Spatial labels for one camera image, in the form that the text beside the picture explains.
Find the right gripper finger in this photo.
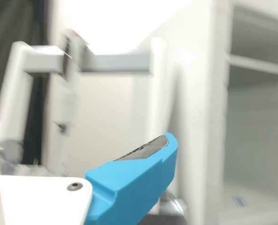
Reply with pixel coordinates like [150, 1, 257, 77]
[85, 132, 178, 225]

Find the white incubator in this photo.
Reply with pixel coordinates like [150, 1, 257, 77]
[46, 0, 278, 225]

